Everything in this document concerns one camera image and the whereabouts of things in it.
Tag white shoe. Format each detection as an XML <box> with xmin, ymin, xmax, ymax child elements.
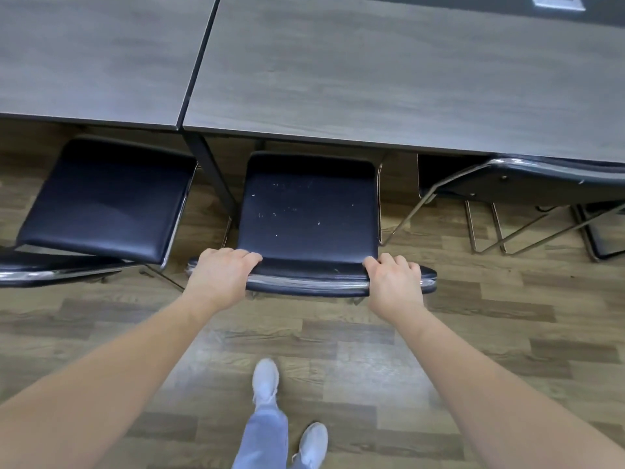
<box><xmin>292</xmin><ymin>422</ymin><xmax>329</xmax><ymax>469</ymax></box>
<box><xmin>252</xmin><ymin>358</ymin><xmax>280</xmax><ymax>407</ymax></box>

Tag person's left forearm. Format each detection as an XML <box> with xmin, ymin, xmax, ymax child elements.
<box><xmin>0</xmin><ymin>288</ymin><xmax>223</xmax><ymax>469</ymax></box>

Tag light blue jeans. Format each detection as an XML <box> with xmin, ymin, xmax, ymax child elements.
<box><xmin>231</xmin><ymin>404</ymin><xmax>306</xmax><ymax>469</ymax></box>

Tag black scuffed chrome frame chair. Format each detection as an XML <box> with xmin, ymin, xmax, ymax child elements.
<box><xmin>186</xmin><ymin>151</ymin><xmax>438</xmax><ymax>306</ymax></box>

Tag silver table socket panel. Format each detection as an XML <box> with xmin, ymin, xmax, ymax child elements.
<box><xmin>531</xmin><ymin>0</ymin><xmax>586</xmax><ymax>12</ymax></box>

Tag person's right forearm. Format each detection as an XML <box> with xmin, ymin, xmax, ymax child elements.
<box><xmin>389</xmin><ymin>306</ymin><xmax>625</xmax><ymax>469</ymax></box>

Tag person's left hand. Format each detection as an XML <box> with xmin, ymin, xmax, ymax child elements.
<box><xmin>185</xmin><ymin>248</ymin><xmax>263</xmax><ymax>314</ymax></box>

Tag person's right hand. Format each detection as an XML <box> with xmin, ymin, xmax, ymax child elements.
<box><xmin>363</xmin><ymin>253</ymin><xmax>426</xmax><ymax>324</ymax></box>

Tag white right shoe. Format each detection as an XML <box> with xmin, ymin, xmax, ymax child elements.
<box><xmin>292</xmin><ymin>422</ymin><xmax>329</xmax><ymax>469</ymax></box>

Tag white left shoe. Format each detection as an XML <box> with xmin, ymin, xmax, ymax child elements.
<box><xmin>252</xmin><ymin>358</ymin><xmax>280</xmax><ymax>407</ymax></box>

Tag black table cable cover strip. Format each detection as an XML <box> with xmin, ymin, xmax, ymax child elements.
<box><xmin>342</xmin><ymin>0</ymin><xmax>625</xmax><ymax>28</ymax></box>

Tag black metal table leg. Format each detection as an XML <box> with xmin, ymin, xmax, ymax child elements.
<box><xmin>183</xmin><ymin>132</ymin><xmax>240</xmax><ymax>226</ymax></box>

